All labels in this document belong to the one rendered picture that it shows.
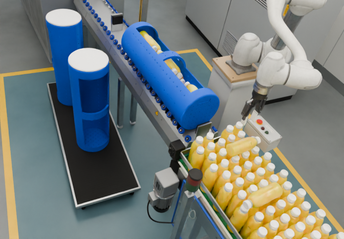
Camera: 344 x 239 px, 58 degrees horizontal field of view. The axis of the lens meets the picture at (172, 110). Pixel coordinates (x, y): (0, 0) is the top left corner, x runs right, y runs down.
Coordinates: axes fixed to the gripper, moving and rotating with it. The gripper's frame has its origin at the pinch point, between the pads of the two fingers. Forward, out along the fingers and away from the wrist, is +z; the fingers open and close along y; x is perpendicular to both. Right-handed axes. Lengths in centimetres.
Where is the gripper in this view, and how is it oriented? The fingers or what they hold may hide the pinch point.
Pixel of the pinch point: (249, 118)
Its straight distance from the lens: 175.4
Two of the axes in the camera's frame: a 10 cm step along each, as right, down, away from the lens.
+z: -1.3, 7.2, 6.8
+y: -8.6, 2.6, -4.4
